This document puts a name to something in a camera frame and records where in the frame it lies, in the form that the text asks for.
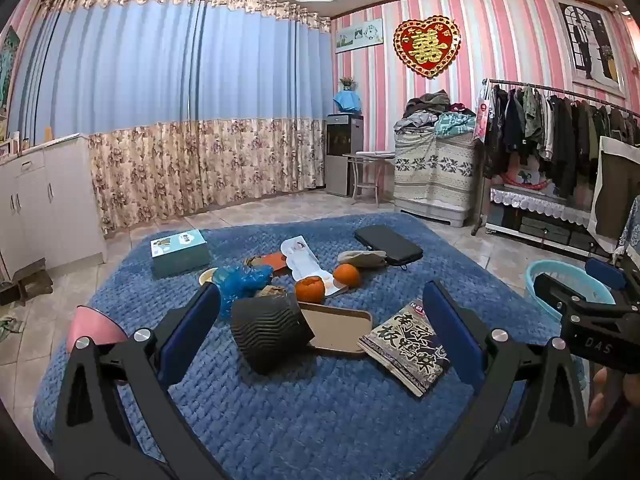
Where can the grey washing machine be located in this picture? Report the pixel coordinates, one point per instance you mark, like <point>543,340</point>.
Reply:
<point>435,215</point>

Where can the light blue plastic basket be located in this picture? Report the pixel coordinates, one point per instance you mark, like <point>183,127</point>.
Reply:
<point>545,272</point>

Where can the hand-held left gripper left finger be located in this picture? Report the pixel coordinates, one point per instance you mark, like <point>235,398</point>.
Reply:
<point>187,332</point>

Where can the white printed packet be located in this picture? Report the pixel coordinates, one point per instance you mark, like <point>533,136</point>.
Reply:
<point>305,262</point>

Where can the blue floral curtain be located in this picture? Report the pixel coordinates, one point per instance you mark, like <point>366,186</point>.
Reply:
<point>175,110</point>

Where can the brown white-edged panel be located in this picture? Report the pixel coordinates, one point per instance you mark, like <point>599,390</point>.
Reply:
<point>617,195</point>

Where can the row of hanging clothes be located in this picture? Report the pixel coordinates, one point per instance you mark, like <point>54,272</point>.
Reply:
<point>560,135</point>

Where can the low dark cabinet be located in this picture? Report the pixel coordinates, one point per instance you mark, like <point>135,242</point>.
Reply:
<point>540,232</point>

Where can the beige cloth pouch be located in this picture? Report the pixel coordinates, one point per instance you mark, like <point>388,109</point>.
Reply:
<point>362,259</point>

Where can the pink printed item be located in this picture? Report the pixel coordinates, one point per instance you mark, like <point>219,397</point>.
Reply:
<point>525,179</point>

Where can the black ribbed paper cup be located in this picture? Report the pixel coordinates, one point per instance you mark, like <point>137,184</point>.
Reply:
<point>267,332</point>

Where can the grey water dispenser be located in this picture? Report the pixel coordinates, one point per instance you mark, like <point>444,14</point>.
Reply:
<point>340,155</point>

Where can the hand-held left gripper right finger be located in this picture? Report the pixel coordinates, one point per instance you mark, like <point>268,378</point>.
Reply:
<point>452,332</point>

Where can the small yellow bowl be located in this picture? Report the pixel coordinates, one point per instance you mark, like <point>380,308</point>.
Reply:
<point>207,276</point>

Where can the metal clothes rack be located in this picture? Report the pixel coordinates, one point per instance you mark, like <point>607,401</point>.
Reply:
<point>550,89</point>

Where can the small wall picture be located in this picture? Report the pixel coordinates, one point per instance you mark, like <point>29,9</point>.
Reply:
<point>357,36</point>

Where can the small potted plant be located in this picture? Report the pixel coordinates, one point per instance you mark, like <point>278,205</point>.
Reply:
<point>348,83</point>

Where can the teal cardboard box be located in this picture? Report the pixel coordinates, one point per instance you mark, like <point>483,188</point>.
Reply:
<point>177,255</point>

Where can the red heart wall decoration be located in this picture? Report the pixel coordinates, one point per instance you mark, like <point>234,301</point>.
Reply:
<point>426,46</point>

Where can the white lace cloth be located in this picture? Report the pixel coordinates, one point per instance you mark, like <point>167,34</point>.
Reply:
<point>540,202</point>

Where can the person's right hand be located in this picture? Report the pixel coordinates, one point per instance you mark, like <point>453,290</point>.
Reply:
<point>600,395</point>

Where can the patterned cover cloth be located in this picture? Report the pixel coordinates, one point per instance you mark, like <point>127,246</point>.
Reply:
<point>435,170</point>

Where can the pink hanging bag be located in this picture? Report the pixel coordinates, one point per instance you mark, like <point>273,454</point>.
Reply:
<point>482,115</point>

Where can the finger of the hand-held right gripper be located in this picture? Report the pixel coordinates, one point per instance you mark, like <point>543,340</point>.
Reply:
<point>606,273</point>
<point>555,291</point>

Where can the wall poster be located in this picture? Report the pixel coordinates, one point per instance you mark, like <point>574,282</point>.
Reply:
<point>587,45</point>

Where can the red small packet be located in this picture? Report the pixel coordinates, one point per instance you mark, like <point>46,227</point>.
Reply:
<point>274,261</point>

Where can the black zip case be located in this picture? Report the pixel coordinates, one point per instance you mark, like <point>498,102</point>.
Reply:
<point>387,244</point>

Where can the pile of clothes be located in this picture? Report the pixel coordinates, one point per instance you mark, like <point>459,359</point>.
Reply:
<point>430,110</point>

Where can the dark printed snack packet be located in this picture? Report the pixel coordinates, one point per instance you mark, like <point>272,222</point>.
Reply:
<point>405,350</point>

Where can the blue plastic bag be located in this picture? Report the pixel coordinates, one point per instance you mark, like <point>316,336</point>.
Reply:
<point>240,282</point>

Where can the blue fringed cloth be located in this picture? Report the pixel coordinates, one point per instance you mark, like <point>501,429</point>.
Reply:
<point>631,235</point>

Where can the pink mug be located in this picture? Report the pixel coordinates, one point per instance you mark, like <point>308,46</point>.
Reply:
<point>95,325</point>

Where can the brown wrapper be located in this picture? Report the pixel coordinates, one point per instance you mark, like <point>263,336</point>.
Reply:
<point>271,292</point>

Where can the framed wall painting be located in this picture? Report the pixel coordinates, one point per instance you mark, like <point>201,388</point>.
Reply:
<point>7,70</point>

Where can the brown phone case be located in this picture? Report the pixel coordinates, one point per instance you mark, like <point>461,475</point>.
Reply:
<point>340,330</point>

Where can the orange mandarin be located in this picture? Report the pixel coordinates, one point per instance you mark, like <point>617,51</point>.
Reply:
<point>310,291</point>
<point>346,276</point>

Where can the small wooden stool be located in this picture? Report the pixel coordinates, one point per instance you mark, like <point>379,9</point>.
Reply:
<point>30,285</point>

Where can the white cabinet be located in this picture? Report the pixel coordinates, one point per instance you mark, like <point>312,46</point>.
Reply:
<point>50,200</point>

